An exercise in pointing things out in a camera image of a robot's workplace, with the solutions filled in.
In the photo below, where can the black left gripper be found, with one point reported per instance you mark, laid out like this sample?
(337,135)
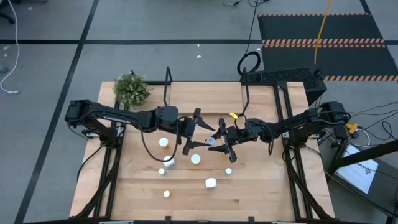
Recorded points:
(187,128)

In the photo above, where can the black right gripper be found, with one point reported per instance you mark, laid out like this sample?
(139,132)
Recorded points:
(237,133)

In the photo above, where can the small clear pill bottle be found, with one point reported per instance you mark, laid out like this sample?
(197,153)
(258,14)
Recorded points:
(211,141)

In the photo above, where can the large orange pill vial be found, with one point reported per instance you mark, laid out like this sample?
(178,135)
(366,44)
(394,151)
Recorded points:
(163,142)
(195,159)

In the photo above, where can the blue pill vial white cap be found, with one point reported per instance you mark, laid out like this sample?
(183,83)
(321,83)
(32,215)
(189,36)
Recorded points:
(228,171)
(162,171)

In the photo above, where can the small orange pill vial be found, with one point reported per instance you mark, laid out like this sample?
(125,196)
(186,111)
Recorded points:
(166,193)

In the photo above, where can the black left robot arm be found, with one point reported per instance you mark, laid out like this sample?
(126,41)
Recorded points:
(109,115)

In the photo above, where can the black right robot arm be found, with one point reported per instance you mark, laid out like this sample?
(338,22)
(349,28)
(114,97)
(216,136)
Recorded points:
(304,124)

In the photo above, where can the white melatonin supplement bottle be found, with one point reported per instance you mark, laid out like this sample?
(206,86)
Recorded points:
(211,183)
(168,161)

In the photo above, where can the green artificial potted plant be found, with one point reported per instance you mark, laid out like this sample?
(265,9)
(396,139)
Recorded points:
(131,90)

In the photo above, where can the black perforated computer case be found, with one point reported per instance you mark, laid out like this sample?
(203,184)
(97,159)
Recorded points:
(292,77)

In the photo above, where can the yellow plug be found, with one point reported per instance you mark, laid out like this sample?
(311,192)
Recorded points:
(352,127)

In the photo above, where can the tilted white screen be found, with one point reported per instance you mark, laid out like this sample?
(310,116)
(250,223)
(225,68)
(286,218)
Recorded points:
(357,172)

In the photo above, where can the black metal stand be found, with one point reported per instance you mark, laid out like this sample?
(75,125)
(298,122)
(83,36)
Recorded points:
(367,154)

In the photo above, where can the black hazard-striped floor mat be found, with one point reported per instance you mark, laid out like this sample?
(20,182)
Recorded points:
(342,28)

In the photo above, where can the black office chair base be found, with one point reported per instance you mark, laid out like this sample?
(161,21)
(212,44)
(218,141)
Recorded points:
(9,19)

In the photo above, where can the wooden shelf with black frame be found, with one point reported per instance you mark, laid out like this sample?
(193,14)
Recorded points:
(205,96)

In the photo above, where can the black aluminium table frame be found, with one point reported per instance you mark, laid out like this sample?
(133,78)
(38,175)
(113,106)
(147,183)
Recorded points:
(109,199)

